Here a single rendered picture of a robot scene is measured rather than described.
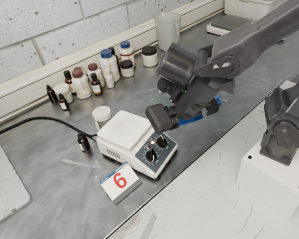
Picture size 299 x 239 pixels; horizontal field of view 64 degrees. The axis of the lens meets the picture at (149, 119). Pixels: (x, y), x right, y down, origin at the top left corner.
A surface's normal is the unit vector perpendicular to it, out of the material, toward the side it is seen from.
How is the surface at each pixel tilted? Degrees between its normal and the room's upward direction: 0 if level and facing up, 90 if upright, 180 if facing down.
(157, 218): 0
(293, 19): 90
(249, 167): 90
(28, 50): 90
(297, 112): 63
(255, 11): 93
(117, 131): 0
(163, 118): 30
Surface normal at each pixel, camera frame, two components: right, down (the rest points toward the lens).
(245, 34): -0.56, -0.68
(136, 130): -0.10, -0.73
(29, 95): 0.66, 0.45
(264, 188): -0.74, 0.51
